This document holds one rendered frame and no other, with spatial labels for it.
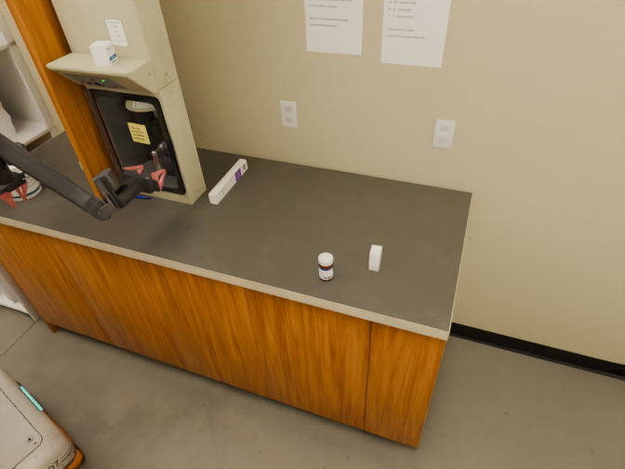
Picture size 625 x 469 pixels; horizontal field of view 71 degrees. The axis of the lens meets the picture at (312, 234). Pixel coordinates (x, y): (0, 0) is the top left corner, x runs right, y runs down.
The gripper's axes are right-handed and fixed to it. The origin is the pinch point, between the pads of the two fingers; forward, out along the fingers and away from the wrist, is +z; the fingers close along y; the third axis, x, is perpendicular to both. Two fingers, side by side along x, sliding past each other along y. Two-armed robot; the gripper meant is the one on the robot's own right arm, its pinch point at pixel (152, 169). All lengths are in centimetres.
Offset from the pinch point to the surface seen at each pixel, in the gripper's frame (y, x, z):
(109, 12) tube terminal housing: 5, -49, 9
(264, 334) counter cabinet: -46, 53, -19
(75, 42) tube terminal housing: 23.1, -39.3, 9.1
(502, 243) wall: -127, 46, 51
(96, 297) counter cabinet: 39, 64, -19
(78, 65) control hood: 14.9, -36.0, -0.4
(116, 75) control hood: -0.9, -35.1, -2.3
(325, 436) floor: -71, 114, -24
